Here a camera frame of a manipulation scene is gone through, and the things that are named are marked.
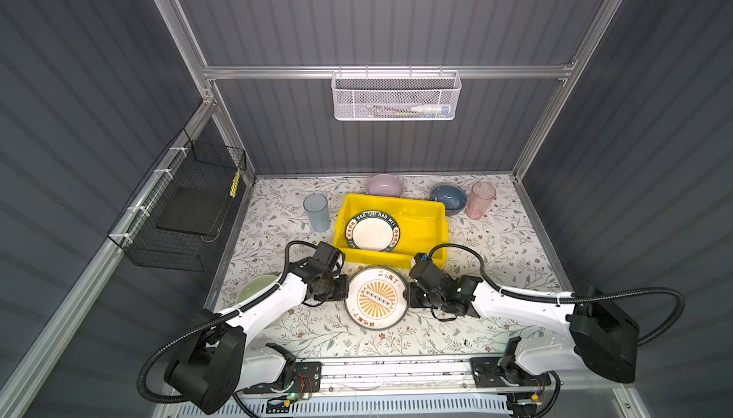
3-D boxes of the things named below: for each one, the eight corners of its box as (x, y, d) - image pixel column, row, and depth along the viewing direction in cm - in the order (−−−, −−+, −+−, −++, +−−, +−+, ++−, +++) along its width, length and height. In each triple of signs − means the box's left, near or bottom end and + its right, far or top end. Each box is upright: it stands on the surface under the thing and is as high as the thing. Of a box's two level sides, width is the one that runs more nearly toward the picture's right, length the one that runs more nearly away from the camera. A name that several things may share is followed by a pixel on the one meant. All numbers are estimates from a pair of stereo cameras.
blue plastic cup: (309, 233, 105) (301, 210, 94) (312, 218, 109) (305, 194, 98) (330, 233, 105) (324, 210, 94) (331, 218, 109) (327, 194, 98)
